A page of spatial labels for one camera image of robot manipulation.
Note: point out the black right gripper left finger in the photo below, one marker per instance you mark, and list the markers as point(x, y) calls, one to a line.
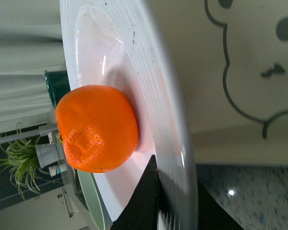
point(141, 212)

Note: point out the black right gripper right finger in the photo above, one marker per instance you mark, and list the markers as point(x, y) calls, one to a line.
point(211, 215)

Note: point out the orange mandarin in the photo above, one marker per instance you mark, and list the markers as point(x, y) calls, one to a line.
point(97, 127)

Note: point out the white ridged plate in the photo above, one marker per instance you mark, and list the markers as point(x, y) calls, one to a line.
point(119, 43)

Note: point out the pale green bowl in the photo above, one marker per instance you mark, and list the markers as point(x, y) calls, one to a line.
point(92, 199)

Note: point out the potted green plant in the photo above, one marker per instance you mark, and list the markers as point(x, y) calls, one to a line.
point(21, 162)

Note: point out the dark green enamel mug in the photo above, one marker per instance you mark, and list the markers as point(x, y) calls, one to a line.
point(57, 83)

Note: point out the cream bear tray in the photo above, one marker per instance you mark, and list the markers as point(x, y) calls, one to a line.
point(232, 62)

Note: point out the grey curtain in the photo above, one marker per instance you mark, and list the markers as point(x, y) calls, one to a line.
point(30, 44)

